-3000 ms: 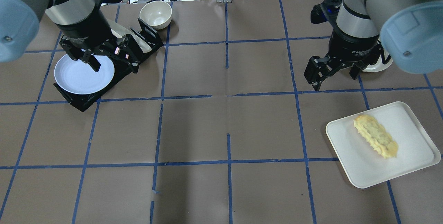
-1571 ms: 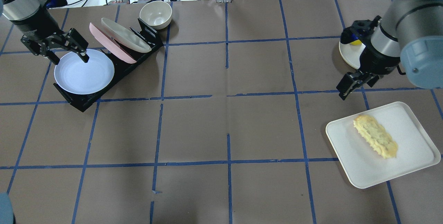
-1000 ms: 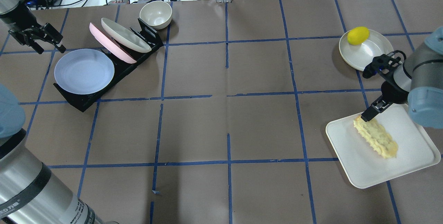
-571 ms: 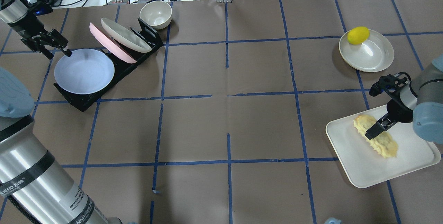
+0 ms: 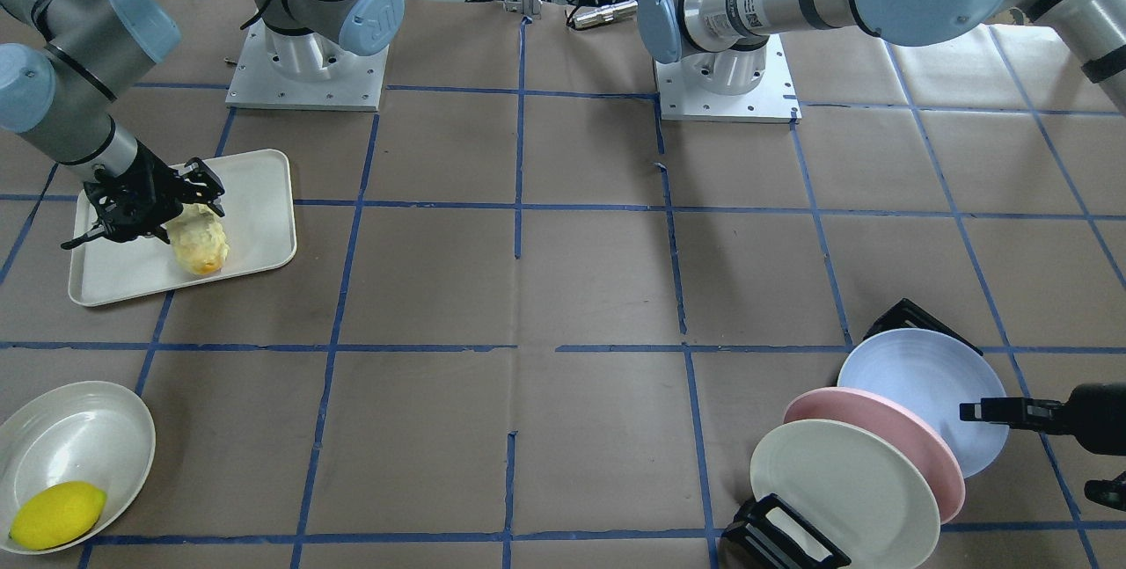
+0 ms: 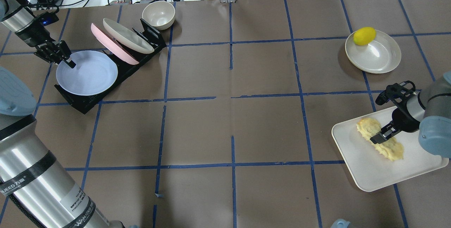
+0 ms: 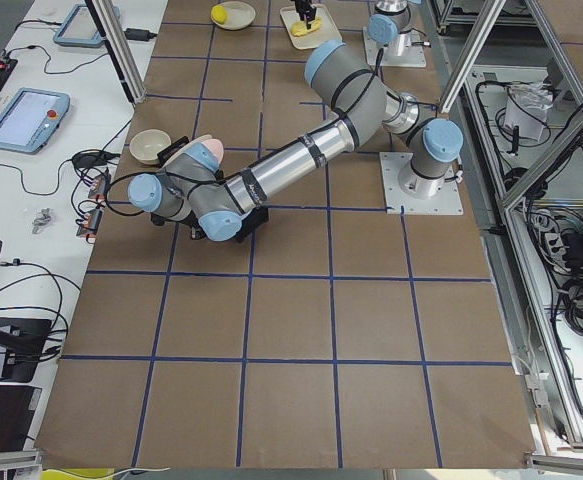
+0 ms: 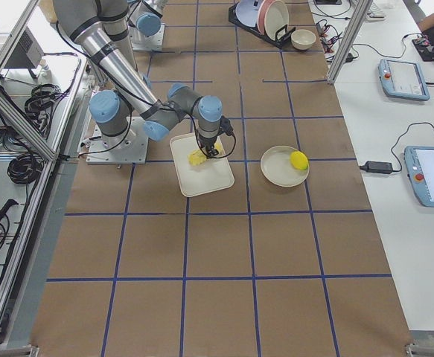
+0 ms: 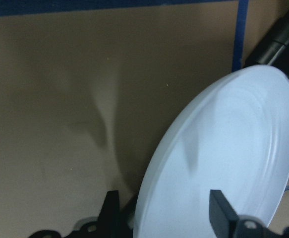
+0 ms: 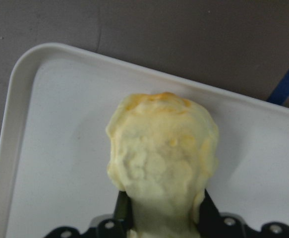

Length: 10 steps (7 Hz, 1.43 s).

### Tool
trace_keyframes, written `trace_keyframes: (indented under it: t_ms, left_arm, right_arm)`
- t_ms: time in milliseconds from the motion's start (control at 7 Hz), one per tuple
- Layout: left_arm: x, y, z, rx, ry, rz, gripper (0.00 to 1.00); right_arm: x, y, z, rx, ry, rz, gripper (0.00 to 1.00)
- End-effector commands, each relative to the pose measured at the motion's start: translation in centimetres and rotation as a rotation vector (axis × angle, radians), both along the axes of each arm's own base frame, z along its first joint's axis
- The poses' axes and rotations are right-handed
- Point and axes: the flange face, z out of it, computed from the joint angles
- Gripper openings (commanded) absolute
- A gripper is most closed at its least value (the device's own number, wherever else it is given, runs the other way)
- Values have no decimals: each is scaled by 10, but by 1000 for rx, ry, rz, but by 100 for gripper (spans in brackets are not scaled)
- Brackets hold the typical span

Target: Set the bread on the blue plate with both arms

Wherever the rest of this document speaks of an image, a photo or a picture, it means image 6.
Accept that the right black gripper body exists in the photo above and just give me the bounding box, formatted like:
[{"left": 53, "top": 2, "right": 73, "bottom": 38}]
[{"left": 382, "top": 109, "right": 420, "bottom": 138}]

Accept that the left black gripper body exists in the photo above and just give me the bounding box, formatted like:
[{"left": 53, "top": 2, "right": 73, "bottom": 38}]
[{"left": 24, "top": 27, "right": 72, "bottom": 63}]

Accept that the blue plate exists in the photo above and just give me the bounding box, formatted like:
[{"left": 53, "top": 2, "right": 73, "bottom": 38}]
[{"left": 55, "top": 51, "right": 119, "bottom": 96}]

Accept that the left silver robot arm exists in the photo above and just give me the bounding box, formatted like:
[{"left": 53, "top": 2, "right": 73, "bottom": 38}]
[{"left": 0, "top": 0, "right": 124, "bottom": 228}]

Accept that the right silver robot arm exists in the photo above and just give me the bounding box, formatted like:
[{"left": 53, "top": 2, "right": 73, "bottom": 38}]
[{"left": 370, "top": 71, "right": 451, "bottom": 158}]

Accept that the pink plate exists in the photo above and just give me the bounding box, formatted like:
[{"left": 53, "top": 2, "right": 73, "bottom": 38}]
[{"left": 90, "top": 23, "right": 139, "bottom": 65}]

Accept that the cream plate in rack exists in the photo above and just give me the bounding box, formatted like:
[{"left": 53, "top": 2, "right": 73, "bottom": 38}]
[{"left": 103, "top": 18, "right": 155, "bottom": 54}]

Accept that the cream round plate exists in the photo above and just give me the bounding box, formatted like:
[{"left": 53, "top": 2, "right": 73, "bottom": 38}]
[{"left": 344, "top": 30, "right": 402, "bottom": 74}]

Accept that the black dish rack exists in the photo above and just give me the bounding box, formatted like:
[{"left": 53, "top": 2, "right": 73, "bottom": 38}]
[{"left": 55, "top": 19, "right": 166, "bottom": 114}]

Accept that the cream rectangular tray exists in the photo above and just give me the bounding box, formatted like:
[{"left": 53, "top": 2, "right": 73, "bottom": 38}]
[{"left": 331, "top": 117, "right": 449, "bottom": 192}]

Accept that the yellow lemon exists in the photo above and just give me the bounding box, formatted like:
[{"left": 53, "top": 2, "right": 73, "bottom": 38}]
[{"left": 353, "top": 27, "right": 377, "bottom": 45}]

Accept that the cream bowl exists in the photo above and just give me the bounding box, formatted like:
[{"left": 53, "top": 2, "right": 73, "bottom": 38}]
[{"left": 142, "top": 1, "right": 175, "bottom": 31}]

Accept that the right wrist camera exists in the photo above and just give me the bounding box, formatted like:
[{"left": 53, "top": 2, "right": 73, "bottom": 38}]
[{"left": 375, "top": 80, "right": 416, "bottom": 106}]

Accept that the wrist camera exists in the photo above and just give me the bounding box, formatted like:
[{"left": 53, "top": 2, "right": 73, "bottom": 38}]
[
  {"left": 375, "top": 80, "right": 416, "bottom": 106},
  {"left": 35, "top": 12, "right": 59, "bottom": 27}
]

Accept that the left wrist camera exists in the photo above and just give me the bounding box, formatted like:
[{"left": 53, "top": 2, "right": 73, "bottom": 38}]
[{"left": 35, "top": 12, "right": 59, "bottom": 27}]

